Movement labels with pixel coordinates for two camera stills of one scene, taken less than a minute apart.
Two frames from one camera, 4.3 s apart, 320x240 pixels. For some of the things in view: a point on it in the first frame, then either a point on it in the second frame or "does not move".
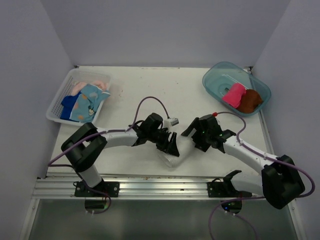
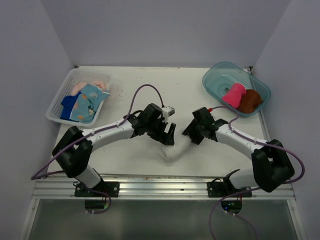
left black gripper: x=172 y=149 -> x=164 y=137
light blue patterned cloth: x=84 y=105 does not move
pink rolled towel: x=234 y=95 does not move
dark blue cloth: x=67 y=103 does not move
